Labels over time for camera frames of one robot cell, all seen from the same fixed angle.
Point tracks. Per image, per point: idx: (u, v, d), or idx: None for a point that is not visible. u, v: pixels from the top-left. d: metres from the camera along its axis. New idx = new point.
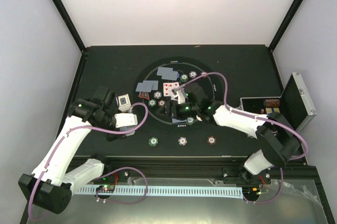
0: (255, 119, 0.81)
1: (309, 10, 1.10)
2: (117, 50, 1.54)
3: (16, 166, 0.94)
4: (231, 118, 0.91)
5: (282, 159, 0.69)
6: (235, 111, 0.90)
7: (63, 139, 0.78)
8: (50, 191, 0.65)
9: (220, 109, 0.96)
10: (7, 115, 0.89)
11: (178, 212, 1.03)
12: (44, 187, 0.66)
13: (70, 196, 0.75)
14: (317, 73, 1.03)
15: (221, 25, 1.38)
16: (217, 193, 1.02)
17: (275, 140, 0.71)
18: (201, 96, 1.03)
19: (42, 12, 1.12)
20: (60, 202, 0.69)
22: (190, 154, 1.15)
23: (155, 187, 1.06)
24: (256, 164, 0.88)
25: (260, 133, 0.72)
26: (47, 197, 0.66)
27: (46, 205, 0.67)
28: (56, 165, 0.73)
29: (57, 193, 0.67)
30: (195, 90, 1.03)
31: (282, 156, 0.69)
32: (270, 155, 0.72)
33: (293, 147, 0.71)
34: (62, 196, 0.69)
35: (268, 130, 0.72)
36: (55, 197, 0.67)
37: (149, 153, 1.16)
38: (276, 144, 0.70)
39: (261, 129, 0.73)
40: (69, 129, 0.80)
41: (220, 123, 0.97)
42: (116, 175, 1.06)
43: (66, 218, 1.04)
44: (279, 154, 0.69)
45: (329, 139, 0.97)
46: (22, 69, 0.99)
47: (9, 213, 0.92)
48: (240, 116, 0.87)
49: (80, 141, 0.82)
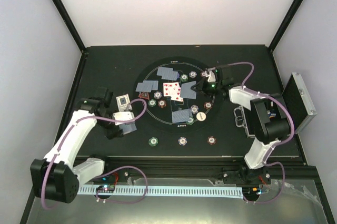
0: (257, 95, 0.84)
1: (309, 11, 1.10)
2: (116, 50, 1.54)
3: (16, 166, 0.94)
4: (239, 95, 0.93)
5: (264, 132, 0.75)
6: (244, 89, 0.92)
7: (72, 128, 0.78)
8: (62, 173, 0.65)
9: (234, 87, 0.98)
10: (7, 114, 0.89)
11: (178, 211, 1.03)
12: (57, 169, 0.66)
13: (78, 185, 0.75)
14: (317, 73, 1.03)
15: (221, 25, 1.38)
16: (217, 193, 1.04)
17: (265, 114, 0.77)
18: (227, 77, 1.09)
19: (42, 12, 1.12)
20: (70, 188, 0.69)
22: (189, 154, 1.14)
23: (155, 187, 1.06)
24: (251, 154, 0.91)
25: (253, 102, 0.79)
26: (60, 180, 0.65)
27: (58, 191, 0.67)
28: (65, 151, 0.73)
29: (67, 177, 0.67)
30: (222, 68, 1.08)
31: (265, 129, 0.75)
32: (257, 127, 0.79)
33: (280, 129, 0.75)
34: (72, 182, 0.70)
35: (261, 104, 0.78)
36: (66, 181, 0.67)
37: (148, 153, 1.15)
38: (263, 117, 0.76)
39: (259, 99, 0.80)
40: (78, 119, 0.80)
41: (232, 100, 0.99)
42: (116, 175, 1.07)
43: (66, 218, 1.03)
44: (264, 126, 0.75)
45: (329, 139, 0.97)
46: (23, 70, 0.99)
47: (9, 214, 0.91)
48: (246, 93, 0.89)
49: (87, 131, 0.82)
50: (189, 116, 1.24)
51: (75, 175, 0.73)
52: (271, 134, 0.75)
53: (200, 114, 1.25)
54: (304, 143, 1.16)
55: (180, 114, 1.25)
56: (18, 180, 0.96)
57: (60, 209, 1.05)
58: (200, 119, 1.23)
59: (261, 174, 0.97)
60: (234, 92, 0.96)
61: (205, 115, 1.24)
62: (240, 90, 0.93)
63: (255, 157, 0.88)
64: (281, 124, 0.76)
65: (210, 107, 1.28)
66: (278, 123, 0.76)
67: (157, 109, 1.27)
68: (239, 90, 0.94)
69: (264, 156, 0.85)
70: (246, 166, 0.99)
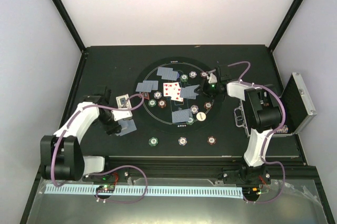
0: (251, 86, 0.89)
1: (309, 11, 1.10)
2: (116, 50, 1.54)
3: (15, 166, 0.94)
4: (236, 89, 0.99)
5: (256, 120, 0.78)
6: (240, 82, 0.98)
7: (79, 112, 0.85)
8: (73, 144, 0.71)
9: (230, 81, 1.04)
10: (7, 114, 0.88)
11: (178, 211, 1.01)
12: (67, 142, 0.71)
13: (83, 166, 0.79)
14: (317, 72, 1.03)
15: (221, 25, 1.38)
16: (217, 193, 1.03)
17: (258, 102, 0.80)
18: (225, 73, 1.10)
19: (42, 11, 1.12)
20: (78, 163, 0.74)
22: (189, 155, 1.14)
23: (155, 187, 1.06)
24: (249, 151, 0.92)
25: (247, 92, 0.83)
26: (71, 150, 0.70)
27: (67, 164, 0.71)
28: (72, 130, 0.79)
29: (76, 150, 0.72)
30: (220, 66, 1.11)
31: (257, 116, 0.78)
32: (250, 115, 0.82)
33: (273, 117, 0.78)
34: (80, 160, 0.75)
35: (255, 93, 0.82)
36: (75, 153, 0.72)
37: (149, 153, 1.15)
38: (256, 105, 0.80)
39: (253, 89, 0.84)
40: (85, 105, 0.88)
41: (230, 95, 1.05)
42: (116, 175, 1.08)
43: (65, 219, 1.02)
44: (256, 114, 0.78)
45: (329, 139, 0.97)
46: (23, 70, 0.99)
47: (9, 214, 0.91)
48: (241, 85, 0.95)
49: (91, 118, 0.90)
50: (189, 116, 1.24)
51: (81, 155, 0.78)
52: (264, 122, 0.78)
53: (200, 114, 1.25)
54: (304, 143, 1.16)
55: (180, 114, 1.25)
56: (17, 179, 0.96)
57: (58, 209, 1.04)
58: (200, 119, 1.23)
59: (261, 173, 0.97)
60: (230, 87, 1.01)
61: (205, 115, 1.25)
62: (236, 84, 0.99)
63: (252, 152, 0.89)
64: (273, 113, 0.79)
65: (210, 107, 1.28)
66: (270, 112, 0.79)
67: (157, 109, 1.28)
68: (235, 84, 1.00)
69: (261, 150, 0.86)
70: (246, 165, 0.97)
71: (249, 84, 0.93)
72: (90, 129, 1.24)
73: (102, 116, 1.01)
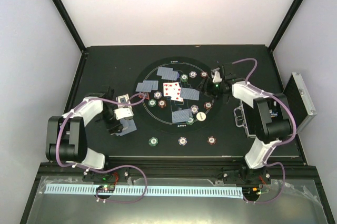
0: (261, 94, 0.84)
1: (309, 11, 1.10)
2: (116, 50, 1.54)
3: (15, 165, 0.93)
4: (243, 92, 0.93)
5: (264, 132, 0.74)
6: (247, 86, 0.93)
7: (84, 102, 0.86)
8: (79, 123, 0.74)
9: (237, 82, 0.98)
10: (7, 114, 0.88)
11: (178, 211, 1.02)
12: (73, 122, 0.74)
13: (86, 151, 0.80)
14: (317, 72, 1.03)
15: (221, 25, 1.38)
16: (217, 193, 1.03)
17: (267, 113, 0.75)
18: (229, 72, 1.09)
19: (42, 11, 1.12)
20: (81, 145, 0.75)
22: (190, 155, 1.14)
23: (155, 187, 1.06)
24: (251, 154, 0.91)
25: (256, 101, 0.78)
26: (76, 129, 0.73)
27: (72, 143, 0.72)
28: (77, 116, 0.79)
29: (81, 130, 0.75)
30: (225, 64, 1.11)
31: (265, 128, 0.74)
32: (258, 125, 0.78)
33: (281, 129, 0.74)
34: (83, 143, 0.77)
35: (265, 103, 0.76)
36: (80, 133, 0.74)
37: (149, 153, 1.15)
38: (266, 116, 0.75)
39: (263, 98, 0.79)
40: (90, 98, 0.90)
41: (236, 96, 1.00)
42: (116, 175, 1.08)
43: (65, 219, 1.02)
44: (264, 125, 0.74)
45: (329, 138, 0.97)
46: (23, 70, 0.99)
47: (8, 213, 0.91)
48: (249, 91, 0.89)
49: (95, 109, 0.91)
50: (189, 116, 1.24)
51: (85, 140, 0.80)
52: (271, 134, 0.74)
53: (200, 114, 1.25)
54: (304, 143, 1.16)
55: (180, 114, 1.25)
56: (17, 179, 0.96)
57: (58, 209, 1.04)
58: (200, 119, 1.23)
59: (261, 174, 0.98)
60: (237, 89, 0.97)
61: (205, 115, 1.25)
62: (243, 88, 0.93)
63: (255, 156, 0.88)
64: (282, 124, 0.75)
65: (210, 107, 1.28)
66: (279, 124, 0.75)
67: (157, 109, 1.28)
68: (243, 87, 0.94)
69: (264, 156, 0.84)
70: (246, 165, 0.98)
71: (259, 91, 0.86)
72: (90, 129, 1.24)
73: (105, 114, 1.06)
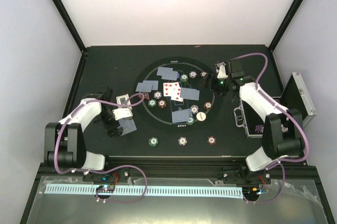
0: (274, 108, 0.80)
1: (309, 11, 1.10)
2: (116, 50, 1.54)
3: (15, 165, 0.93)
4: (254, 98, 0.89)
5: (274, 152, 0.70)
6: (259, 93, 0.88)
7: (82, 105, 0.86)
8: (77, 129, 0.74)
9: (248, 85, 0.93)
10: (6, 114, 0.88)
11: (179, 211, 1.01)
12: (71, 128, 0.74)
13: (85, 156, 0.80)
14: (317, 72, 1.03)
15: (220, 25, 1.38)
16: (217, 193, 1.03)
17: (279, 132, 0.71)
18: (236, 69, 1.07)
19: (42, 12, 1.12)
20: (80, 151, 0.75)
22: (189, 155, 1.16)
23: (155, 187, 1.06)
24: (254, 159, 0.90)
25: (269, 119, 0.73)
26: (74, 135, 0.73)
27: (70, 149, 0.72)
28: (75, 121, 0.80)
29: (79, 136, 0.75)
30: (231, 61, 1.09)
31: (276, 148, 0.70)
32: (268, 143, 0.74)
33: (292, 148, 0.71)
34: (82, 148, 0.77)
35: (277, 122, 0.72)
36: (78, 139, 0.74)
37: (149, 153, 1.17)
38: (278, 135, 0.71)
39: (275, 115, 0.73)
40: (88, 100, 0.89)
41: (243, 98, 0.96)
42: (116, 175, 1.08)
43: (65, 219, 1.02)
44: (275, 145, 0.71)
45: (329, 139, 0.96)
46: (23, 70, 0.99)
47: (8, 214, 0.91)
48: (262, 100, 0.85)
49: (93, 111, 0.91)
50: (189, 116, 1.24)
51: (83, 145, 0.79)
52: (282, 153, 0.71)
53: (200, 114, 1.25)
54: None
55: (180, 114, 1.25)
56: (17, 180, 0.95)
57: (59, 209, 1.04)
58: (200, 119, 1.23)
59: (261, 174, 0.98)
60: (247, 93, 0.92)
61: (205, 115, 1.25)
62: (255, 93, 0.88)
63: (258, 163, 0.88)
64: (294, 142, 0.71)
65: (210, 107, 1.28)
66: (290, 142, 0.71)
67: (157, 109, 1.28)
68: (254, 93, 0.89)
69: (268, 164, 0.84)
70: (246, 166, 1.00)
71: (273, 103, 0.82)
72: (90, 129, 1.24)
73: (104, 115, 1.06)
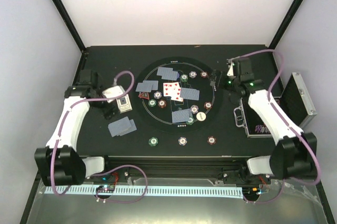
0: (287, 129, 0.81)
1: (309, 11, 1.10)
2: (116, 50, 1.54)
3: (14, 165, 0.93)
4: (264, 110, 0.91)
5: (283, 174, 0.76)
6: (272, 109, 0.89)
7: (67, 113, 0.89)
8: (70, 153, 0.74)
9: (261, 95, 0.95)
10: (6, 115, 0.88)
11: (178, 212, 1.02)
12: (62, 153, 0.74)
13: (84, 169, 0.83)
14: (318, 72, 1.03)
15: (220, 25, 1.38)
16: (217, 193, 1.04)
17: (290, 158, 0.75)
18: (245, 71, 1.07)
19: (42, 12, 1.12)
20: (78, 169, 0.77)
22: (189, 154, 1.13)
23: (155, 187, 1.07)
24: (257, 162, 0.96)
25: (282, 143, 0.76)
26: (67, 160, 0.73)
27: (68, 172, 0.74)
28: (66, 134, 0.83)
29: (72, 157, 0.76)
30: (241, 62, 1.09)
31: (285, 171, 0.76)
32: (277, 163, 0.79)
33: (297, 170, 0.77)
34: (78, 165, 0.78)
35: (291, 148, 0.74)
36: (72, 161, 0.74)
37: (148, 153, 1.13)
38: (288, 160, 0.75)
39: (289, 140, 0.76)
40: (72, 104, 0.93)
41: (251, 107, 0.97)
42: (116, 175, 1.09)
43: (65, 219, 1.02)
44: (284, 168, 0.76)
45: (329, 138, 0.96)
46: (22, 70, 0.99)
47: (8, 214, 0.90)
48: (275, 116, 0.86)
49: (82, 115, 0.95)
50: (189, 116, 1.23)
51: (80, 160, 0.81)
52: (289, 175, 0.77)
53: (200, 114, 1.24)
54: None
55: (180, 114, 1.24)
56: (17, 180, 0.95)
57: (59, 209, 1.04)
58: (200, 119, 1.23)
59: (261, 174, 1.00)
60: (257, 104, 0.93)
61: (205, 115, 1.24)
62: (267, 107, 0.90)
63: (260, 168, 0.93)
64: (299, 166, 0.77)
65: (210, 107, 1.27)
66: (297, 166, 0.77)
67: (157, 109, 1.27)
68: (265, 107, 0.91)
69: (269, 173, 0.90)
70: (246, 165, 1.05)
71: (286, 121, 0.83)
72: (90, 129, 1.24)
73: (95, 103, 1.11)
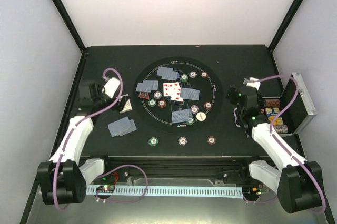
0: (290, 158, 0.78)
1: (309, 11, 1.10)
2: (116, 50, 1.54)
3: (15, 166, 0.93)
4: (266, 142, 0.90)
5: (291, 206, 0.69)
6: (274, 139, 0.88)
7: (72, 130, 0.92)
8: (73, 167, 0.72)
9: (263, 128, 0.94)
10: (6, 115, 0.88)
11: (178, 212, 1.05)
12: (66, 167, 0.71)
13: (85, 185, 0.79)
14: (318, 72, 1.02)
15: (220, 25, 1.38)
16: (218, 193, 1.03)
17: (298, 187, 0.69)
18: (251, 104, 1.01)
19: (42, 13, 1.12)
20: (79, 186, 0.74)
22: (189, 154, 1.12)
23: (155, 187, 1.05)
24: (260, 171, 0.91)
25: (286, 173, 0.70)
26: (70, 175, 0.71)
27: (69, 187, 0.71)
28: (70, 149, 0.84)
29: (76, 172, 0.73)
30: (250, 97, 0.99)
31: (293, 203, 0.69)
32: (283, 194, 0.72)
33: (306, 201, 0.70)
34: (80, 181, 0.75)
35: (295, 177, 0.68)
36: (75, 176, 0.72)
37: (147, 153, 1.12)
38: (296, 192, 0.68)
39: (294, 169, 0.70)
40: (76, 122, 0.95)
41: (256, 138, 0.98)
42: (116, 175, 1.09)
43: (66, 218, 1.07)
44: (293, 201, 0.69)
45: (329, 139, 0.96)
46: (22, 70, 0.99)
47: (9, 214, 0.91)
48: (276, 148, 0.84)
49: (86, 131, 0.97)
50: (189, 116, 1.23)
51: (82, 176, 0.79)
52: (298, 207, 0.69)
53: (200, 114, 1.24)
54: (304, 143, 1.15)
55: (180, 114, 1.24)
56: (17, 180, 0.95)
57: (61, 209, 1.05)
58: (200, 119, 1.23)
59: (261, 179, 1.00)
60: (261, 136, 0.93)
61: (205, 115, 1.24)
62: (269, 138, 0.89)
63: (261, 178, 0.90)
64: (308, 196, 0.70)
65: (210, 107, 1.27)
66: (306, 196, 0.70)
67: (157, 109, 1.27)
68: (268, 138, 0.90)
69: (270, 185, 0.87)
70: (246, 165, 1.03)
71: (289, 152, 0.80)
72: None
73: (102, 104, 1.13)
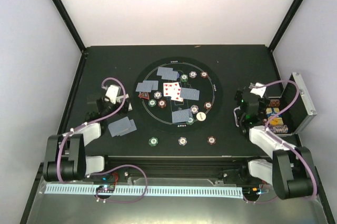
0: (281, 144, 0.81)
1: (309, 11, 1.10)
2: (116, 50, 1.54)
3: (15, 166, 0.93)
4: (261, 138, 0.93)
5: (285, 189, 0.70)
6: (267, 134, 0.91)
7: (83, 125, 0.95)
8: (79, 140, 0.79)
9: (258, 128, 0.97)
10: (6, 115, 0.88)
11: (178, 211, 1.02)
12: (73, 139, 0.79)
13: (85, 172, 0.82)
14: (318, 72, 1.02)
15: (221, 25, 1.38)
16: (217, 192, 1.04)
17: (288, 169, 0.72)
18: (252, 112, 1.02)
19: (42, 12, 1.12)
20: (80, 164, 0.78)
22: (189, 155, 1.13)
23: (155, 187, 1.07)
24: (259, 168, 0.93)
25: (276, 153, 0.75)
26: (75, 146, 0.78)
27: (72, 160, 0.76)
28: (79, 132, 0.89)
29: (80, 148, 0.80)
30: (251, 105, 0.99)
31: (286, 184, 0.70)
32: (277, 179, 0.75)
33: (300, 187, 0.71)
34: (82, 161, 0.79)
35: (285, 155, 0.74)
36: (79, 151, 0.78)
37: (147, 153, 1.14)
38: (286, 172, 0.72)
39: (283, 151, 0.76)
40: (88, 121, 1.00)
41: (253, 140, 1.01)
42: (116, 175, 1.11)
43: (66, 218, 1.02)
44: (284, 182, 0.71)
45: (329, 138, 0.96)
46: (23, 70, 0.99)
47: (8, 214, 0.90)
48: (269, 140, 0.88)
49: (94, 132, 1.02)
50: (189, 116, 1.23)
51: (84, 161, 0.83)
52: (291, 192, 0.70)
53: (200, 114, 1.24)
54: (304, 143, 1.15)
55: (180, 114, 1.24)
56: (17, 180, 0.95)
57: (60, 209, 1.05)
58: (200, 119, 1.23)
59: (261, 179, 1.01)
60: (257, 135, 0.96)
61: (205, 115, 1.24)
62: (262, 134, 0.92)
63: (260, 174, 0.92)
64: (301, 183, 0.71)
65: (210, 107, 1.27)
66: (299, 180, 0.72)
67: (157, 109, 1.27)
68: (261, 133, 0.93)
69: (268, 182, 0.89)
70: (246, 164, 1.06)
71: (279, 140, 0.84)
72: None
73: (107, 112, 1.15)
